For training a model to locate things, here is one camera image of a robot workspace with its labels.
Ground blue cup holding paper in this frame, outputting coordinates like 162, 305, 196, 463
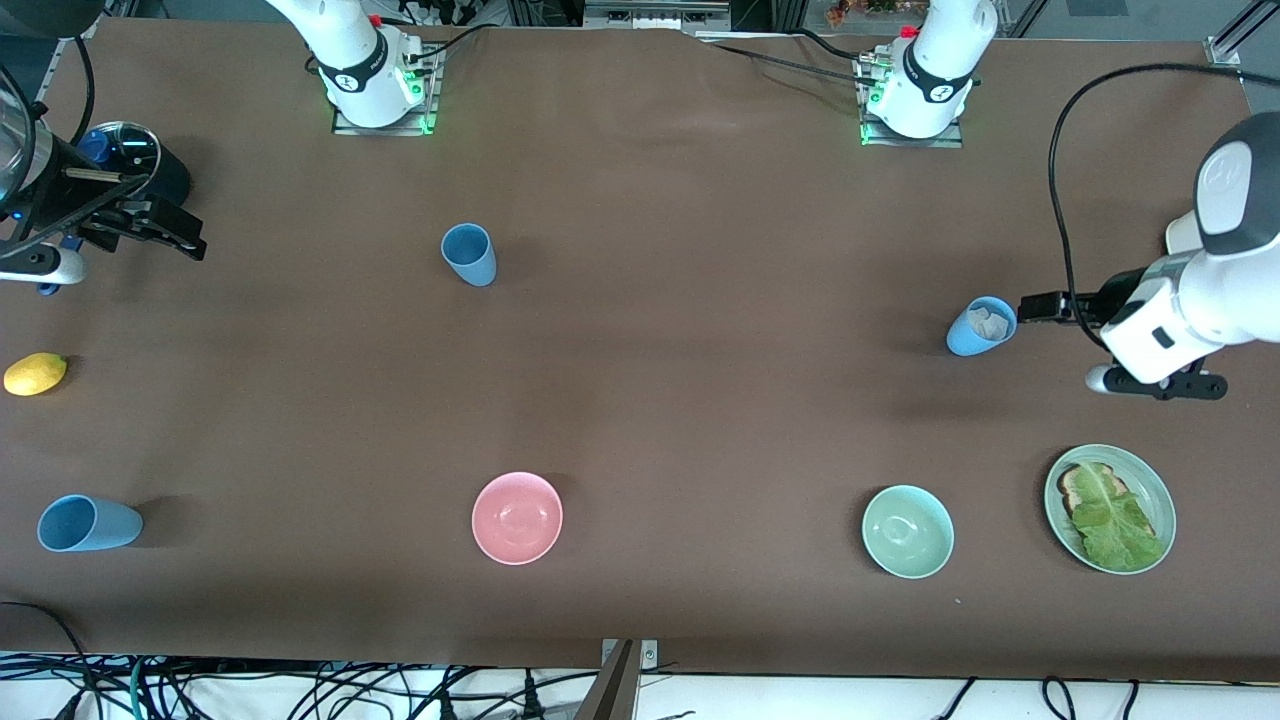
946, 296, 1018, 357

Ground dark blue saucepan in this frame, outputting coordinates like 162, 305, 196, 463
38, 120, 193, 297

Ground white toaster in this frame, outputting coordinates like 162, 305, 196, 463
1165, 210, 1206, 256

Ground yellow lemon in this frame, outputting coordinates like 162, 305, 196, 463
3, 352, 69, 397

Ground toast slice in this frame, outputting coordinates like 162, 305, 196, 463
1057, 462, 1157, 537

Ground pale green plate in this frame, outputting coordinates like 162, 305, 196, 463
1044, 444, 1178, 576

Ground green lettuce leaf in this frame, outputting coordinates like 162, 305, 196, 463
1070, 462, 1167, 573

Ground pale green bowl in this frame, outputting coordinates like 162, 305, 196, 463
861, 485, 955, 580

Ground blue cup lying sideways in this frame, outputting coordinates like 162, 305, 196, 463
37, 495, 144, 553

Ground artificial flowers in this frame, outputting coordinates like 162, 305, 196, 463
825, 0, 906, 29

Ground pink bowl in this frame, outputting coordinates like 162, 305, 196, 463
471, 471, 564, 566

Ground grey box behind table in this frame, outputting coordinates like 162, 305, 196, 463
583, 0, 733, 33

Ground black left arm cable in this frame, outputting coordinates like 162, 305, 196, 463
1048, 63, 1246, 351

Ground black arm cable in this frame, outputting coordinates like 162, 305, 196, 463
70, 35, 97, 146
1048, 63, 1246, 351

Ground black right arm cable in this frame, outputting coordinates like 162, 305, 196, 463
70, 35, 97, 146

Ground aluminium frame rail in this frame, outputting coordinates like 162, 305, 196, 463
1205, 0, 1280, 69
35, 0, 141, 101

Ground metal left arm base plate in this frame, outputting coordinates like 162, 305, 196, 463
858, 55, 966, 149

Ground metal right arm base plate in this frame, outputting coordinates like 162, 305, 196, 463
332, 45, 441, 136

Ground black right base cable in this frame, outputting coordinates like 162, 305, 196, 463
405, 22, 501, 63

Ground black base cable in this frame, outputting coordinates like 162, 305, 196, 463
405, 22, 501, 63
700, 40, 881, 89

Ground black left base cable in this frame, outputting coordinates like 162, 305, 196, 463
700, 40, 881, 89

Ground black floor cable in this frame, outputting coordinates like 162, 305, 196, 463
0, 600, 101, 720

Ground grey camera mount pole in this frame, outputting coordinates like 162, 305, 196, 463
575, 640, 641, 720

